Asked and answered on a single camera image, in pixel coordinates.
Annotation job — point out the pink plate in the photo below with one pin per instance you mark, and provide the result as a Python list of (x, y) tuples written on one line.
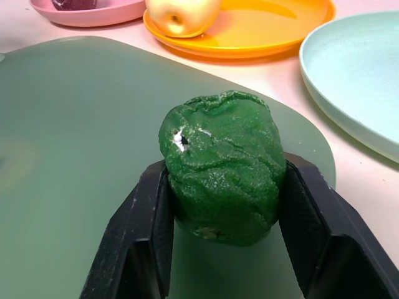
[(90, 12)]

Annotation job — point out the green cutting board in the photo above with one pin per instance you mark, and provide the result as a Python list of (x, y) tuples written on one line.
[(78, 140)]

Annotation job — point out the light mint plate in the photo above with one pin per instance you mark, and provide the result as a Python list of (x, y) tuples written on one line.
[(358, 78)]

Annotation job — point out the orange plate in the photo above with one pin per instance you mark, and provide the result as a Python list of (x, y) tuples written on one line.
[(249, 31)]

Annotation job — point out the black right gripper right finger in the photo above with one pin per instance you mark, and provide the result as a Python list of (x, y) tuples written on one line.
[(324, 230)]

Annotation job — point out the yellow toy apple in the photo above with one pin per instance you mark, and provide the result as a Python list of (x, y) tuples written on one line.
[(184, 14)]

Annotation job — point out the dark purple toy fruit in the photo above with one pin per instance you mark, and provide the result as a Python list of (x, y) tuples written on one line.
[(74, 3)]

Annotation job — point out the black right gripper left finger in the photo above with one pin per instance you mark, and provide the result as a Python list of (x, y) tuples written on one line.
[(131, 230)]

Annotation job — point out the wrinkled green toy fruit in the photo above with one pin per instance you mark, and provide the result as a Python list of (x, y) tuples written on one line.
[(224, 174)]

